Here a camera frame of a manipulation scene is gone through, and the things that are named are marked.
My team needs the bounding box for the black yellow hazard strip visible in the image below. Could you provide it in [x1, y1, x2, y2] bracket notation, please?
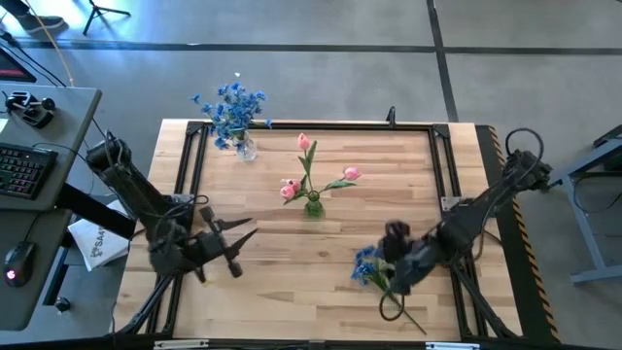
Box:
[474, 123, 561, 344]

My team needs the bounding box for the black floor cable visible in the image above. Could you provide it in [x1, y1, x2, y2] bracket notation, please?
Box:
[0, 29, 67, 88]

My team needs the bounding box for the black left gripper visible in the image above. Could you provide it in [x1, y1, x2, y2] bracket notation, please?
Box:
[187, 206, 259, 283]

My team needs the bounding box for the black clamp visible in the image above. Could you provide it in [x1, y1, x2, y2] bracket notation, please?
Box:
[4, 89, 57, 130]

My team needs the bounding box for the silver metal bracket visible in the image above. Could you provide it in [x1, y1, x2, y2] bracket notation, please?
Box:
[425, 341, 482, 350]
[153, 338, 210, 350]

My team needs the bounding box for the green glass vase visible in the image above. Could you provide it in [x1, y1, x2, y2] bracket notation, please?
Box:
[303, 190, 326, 219]

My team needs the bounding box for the person's shoe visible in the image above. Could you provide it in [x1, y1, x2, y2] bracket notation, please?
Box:
[14, 12, 65, 33]

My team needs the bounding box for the person's leg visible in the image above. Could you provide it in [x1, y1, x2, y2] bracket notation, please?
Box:
[0, 0, 31, 17]

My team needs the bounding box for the white cardboard box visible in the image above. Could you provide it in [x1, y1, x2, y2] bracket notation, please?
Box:
[67, 198, 142, 272]

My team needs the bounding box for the black tripod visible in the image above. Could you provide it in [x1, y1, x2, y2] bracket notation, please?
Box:
[82, 0, 132, 36]

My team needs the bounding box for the black red screen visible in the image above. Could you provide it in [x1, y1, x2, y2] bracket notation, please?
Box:
[0, 46, 38, 84]

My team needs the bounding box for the yellow cable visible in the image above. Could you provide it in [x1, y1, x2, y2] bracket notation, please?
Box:
[26, 0, 75, 88]

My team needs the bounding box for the clear glass vase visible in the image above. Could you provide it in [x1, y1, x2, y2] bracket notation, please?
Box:
[235, 130, 258, 163]

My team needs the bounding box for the grey desk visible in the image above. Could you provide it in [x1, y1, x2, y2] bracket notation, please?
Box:
[0, 82, 103, 332]

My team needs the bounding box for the black aluminium table frame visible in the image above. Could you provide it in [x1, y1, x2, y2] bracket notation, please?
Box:
[115, 119, 524, 341]

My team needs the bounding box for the black computer mouse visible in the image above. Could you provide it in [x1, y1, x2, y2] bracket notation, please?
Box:
[3, 240, 36, 288]

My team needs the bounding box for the grey table leg frame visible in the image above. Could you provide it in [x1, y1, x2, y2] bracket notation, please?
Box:
[536, 123, 622, 286]

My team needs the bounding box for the black backlit keyboard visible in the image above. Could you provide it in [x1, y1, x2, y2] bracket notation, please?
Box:
[0, 141, 59, 200]

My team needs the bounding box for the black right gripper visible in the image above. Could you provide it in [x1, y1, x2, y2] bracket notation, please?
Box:
[382, 222, 441, 297]

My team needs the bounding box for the black desk leg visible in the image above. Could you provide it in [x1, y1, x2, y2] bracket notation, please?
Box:
[42, 245, 72, 307]

